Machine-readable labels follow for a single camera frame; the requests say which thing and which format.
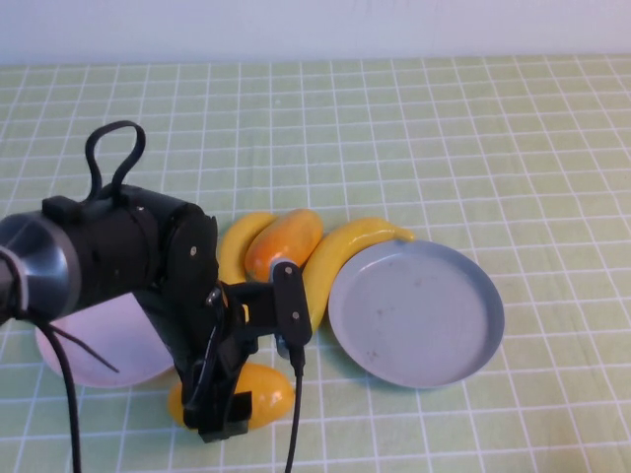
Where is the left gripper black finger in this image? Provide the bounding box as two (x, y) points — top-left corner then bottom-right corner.
(198, 391), (253, 443)
(180, 377), (217, 430)

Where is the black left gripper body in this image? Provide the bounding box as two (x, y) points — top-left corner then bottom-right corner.
(162, 280), (258, 400)

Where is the yellow-orange mango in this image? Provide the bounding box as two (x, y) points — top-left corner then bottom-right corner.
(167, 363), (296, 426)

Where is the slightly curved yellow banana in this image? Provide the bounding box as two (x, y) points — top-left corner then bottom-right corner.
(216, 212), (277, 287)

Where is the orange mango with reddish end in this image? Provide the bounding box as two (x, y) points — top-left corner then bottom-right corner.
(245, 208), (324, 282)

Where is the strongly curved yellow banana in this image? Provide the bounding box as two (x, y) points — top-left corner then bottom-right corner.
(300, 217), (417, 332)

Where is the pink round plate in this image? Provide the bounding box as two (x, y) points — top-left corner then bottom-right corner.
(35, 293), (178, 388)

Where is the blue-grey round plate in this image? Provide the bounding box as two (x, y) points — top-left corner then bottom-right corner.
(327, 239), (506, 390)

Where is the thin black zip tie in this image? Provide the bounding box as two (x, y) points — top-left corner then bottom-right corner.
(48, 325), (120, 374)

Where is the green checked tablecloth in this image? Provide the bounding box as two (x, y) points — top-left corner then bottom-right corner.
(0, 54), (631, 473)

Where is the black left camera cable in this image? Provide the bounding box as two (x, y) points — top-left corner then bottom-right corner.
(283, 344), (307, 473)

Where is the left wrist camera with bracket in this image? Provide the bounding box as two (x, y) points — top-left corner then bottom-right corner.
(221, 255), (314, 359)

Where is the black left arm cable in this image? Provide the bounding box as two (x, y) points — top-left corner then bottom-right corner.
(46, 314), (83, 473)

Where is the black left cable loop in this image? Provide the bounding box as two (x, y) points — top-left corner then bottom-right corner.
(86, 120), (147, 199)

